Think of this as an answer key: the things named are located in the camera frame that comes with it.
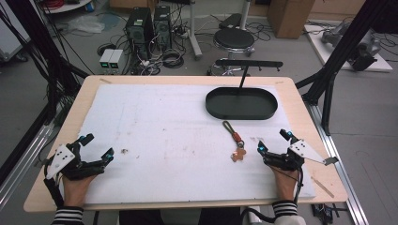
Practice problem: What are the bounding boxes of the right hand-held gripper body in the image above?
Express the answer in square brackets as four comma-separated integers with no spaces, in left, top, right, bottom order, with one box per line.
[263,139,340,173]

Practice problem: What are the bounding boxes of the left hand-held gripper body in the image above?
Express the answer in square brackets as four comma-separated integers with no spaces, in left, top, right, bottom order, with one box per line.
[43,142,107,182]

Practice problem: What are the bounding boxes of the keychain with olive strap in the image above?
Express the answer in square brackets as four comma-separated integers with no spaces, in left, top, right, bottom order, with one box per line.
[222,120,248,163]

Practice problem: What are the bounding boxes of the black key rack with tray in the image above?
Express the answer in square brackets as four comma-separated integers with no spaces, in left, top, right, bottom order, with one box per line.
[205,59,284,121]

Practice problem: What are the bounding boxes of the person's left hand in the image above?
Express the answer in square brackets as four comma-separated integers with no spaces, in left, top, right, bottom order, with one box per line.
[61,172,98,209]

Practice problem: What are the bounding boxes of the person's right hand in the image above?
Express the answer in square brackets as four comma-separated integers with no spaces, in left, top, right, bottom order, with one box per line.
[269,166,299,204]

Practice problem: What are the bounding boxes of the wooden table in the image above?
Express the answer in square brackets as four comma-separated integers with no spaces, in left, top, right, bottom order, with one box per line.
[23,74,349,214]

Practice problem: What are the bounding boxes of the thin wooden stick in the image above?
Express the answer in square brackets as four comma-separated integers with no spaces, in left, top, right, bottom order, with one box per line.
[310,176,335,199]

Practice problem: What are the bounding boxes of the small black electronics part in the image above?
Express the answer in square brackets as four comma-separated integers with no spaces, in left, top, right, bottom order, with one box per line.
[310,202,341,225]

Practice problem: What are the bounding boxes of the white foam mat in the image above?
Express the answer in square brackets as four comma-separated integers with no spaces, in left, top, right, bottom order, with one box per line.
[78,83,317,206]

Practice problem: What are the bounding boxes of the person's dark lap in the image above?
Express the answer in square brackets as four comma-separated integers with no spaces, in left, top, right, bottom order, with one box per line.
[118,207,243,225]

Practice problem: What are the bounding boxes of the white power supply unit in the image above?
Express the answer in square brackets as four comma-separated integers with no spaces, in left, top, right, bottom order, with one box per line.
[99,48,115,70]
[108,49,125,70]

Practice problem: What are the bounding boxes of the black round stool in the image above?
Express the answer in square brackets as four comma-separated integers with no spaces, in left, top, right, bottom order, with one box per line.
[212,27,256,59]

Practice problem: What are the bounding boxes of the white board with grey machine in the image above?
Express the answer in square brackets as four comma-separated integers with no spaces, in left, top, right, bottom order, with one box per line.
[303,22,394,73]

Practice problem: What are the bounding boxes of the clear plastic bag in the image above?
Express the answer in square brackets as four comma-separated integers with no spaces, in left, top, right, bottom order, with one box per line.
[64,14,107,35]

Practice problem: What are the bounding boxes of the cardboard box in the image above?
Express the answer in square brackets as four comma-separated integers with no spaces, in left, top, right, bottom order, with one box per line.
[266,0,316,40]

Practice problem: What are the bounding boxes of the large black computer tower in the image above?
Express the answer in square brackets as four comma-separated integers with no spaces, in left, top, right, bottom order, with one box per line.
[124,7,155,60]

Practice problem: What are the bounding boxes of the black flat case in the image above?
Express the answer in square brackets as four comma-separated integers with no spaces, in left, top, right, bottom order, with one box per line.
[218,12,243,31]

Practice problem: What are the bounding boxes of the round white table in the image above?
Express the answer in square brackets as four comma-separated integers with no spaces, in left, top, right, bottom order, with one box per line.
[41,0,95,15]

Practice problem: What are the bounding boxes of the white desk leg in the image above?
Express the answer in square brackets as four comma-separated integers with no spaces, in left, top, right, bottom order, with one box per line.
[187,0,204,61]

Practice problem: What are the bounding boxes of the slim black computer tower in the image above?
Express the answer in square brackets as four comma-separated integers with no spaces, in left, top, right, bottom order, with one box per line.
[153,5,173,51]

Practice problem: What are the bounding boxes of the left hand-held gripper black cable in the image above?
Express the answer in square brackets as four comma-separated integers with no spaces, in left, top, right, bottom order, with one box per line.
[42,162,66,210]

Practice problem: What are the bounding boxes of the hand-held gripper black cable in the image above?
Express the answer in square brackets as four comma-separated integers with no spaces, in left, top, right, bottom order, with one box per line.
[42,162,66,210]
[268,165,305,204]

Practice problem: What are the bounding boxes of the right hand-held gripper black cable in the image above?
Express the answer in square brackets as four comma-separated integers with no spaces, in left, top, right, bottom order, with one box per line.
[268,165,305,204]

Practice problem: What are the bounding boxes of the aluminium rail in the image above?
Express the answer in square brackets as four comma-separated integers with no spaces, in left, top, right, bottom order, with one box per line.
[304,99,371,225]
[0,121,57,209]

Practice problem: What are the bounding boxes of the black metal frame with cables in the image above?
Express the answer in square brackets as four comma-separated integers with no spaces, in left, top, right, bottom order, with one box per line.
[0,0,91,126]

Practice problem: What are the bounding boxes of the black metal frame post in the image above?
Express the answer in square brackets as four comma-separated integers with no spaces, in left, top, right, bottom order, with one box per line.
[295,0,398,137]

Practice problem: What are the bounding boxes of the coiled black cables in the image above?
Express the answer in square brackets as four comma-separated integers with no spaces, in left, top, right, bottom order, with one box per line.
[161,49,186,69]

